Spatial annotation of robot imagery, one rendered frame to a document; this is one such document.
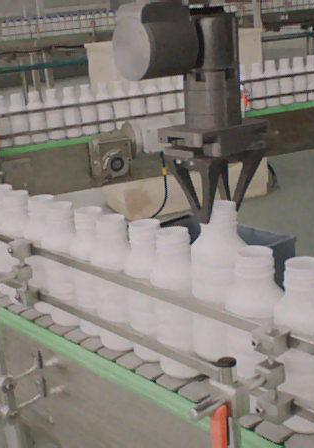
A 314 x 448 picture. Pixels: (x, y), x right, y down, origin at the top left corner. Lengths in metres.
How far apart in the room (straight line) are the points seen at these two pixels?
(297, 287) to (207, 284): 0.12
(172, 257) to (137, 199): 4.34
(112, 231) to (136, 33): 0.29
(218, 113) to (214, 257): 0.14
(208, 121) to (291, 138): 2.18
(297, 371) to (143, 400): 0.23
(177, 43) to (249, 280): 0.23
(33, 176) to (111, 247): 1.66
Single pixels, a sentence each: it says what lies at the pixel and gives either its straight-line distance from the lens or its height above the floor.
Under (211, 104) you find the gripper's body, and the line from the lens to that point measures 0.74.
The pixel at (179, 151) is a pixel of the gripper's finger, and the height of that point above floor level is 1.27.
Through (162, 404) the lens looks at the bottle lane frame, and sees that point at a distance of 0.85.
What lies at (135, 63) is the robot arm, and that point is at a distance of 0.70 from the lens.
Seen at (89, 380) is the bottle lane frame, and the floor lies 0.96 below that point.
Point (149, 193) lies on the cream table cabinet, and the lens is 5.17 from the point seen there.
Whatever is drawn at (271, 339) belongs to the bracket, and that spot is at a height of 1.12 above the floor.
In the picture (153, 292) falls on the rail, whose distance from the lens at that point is 0.83.
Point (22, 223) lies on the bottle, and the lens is 1.10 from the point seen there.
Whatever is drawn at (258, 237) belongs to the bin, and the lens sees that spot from 1.56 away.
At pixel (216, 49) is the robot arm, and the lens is 0.74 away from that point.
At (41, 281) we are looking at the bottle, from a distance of 1.07.
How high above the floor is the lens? 1.41
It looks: 16 degrees down
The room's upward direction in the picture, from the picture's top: 5 degrees counter-clockwise
